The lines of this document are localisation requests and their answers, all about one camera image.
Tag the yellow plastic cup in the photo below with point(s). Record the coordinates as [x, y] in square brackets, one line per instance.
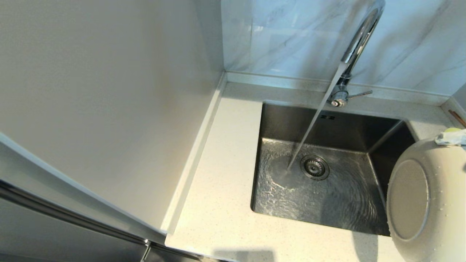
[453, 130]

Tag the white refrigerator side panel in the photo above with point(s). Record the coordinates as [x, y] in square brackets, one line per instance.
[109, 91]

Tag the round metal drain strainer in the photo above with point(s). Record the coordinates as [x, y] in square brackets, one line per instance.
[315, 167]

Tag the large stainless steel refrigerator door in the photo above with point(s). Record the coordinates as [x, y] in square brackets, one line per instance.
[54, 236]

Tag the brown wooden chopstick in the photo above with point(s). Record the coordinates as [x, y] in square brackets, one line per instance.
[459, 122]
[457, 117]

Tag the stainless steel sink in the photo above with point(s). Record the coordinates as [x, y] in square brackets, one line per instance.
[327, 203]

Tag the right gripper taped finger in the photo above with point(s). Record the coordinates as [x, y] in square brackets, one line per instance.
[451, 138]

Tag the white round plate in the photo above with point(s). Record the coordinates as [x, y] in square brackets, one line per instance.
[418, 200]

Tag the chrome gooseneck faucet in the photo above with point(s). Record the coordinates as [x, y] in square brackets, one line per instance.
[358, 43]

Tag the stainless steel under-counter cabinet front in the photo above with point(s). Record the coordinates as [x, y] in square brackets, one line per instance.
[171, 254]

